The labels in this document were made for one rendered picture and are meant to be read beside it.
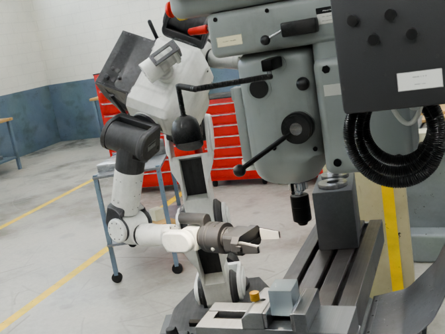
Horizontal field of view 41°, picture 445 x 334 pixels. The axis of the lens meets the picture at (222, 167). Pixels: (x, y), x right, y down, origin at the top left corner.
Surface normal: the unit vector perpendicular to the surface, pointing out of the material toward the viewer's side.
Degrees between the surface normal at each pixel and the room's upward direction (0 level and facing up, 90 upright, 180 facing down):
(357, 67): 90
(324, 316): 0
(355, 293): 0
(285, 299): 90
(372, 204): 90
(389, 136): 90
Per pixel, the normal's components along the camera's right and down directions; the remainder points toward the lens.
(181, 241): -0.57, 0.30
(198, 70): 0.54, 0.01
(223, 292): -0.03, 0.44
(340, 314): -0.16, -0.96
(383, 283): -0.35, 0.26
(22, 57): 0.93, -0.07
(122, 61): -0.14, -0.32
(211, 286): 0.02, 0.65
